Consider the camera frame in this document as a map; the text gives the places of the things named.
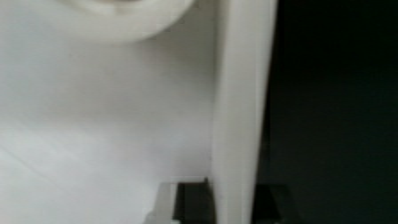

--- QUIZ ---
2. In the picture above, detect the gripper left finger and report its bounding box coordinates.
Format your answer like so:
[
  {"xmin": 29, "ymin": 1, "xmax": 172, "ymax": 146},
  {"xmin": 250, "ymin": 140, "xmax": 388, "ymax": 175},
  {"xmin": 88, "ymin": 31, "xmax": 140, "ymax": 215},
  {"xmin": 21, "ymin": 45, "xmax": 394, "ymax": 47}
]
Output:
[{"xmin": 143, "ymin": 182, "xmax": 209, "ymax": 224}]

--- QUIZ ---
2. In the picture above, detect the white square tabletop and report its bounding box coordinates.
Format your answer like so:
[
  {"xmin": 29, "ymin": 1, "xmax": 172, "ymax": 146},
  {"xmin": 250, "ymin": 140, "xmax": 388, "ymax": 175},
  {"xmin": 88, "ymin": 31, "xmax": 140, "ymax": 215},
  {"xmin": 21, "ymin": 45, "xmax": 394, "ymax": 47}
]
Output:
[{"xmin": 0, "ymin": 0, "xmax": 278, "ymax": 224}]

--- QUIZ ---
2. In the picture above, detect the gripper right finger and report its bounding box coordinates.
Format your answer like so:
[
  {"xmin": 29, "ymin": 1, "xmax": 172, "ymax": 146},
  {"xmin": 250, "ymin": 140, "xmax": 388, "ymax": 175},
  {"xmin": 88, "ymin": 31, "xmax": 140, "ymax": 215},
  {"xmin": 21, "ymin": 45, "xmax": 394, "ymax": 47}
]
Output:
[{"xmin": 253, "ymin": 184, "xmax": 300, "ymax": 224}]

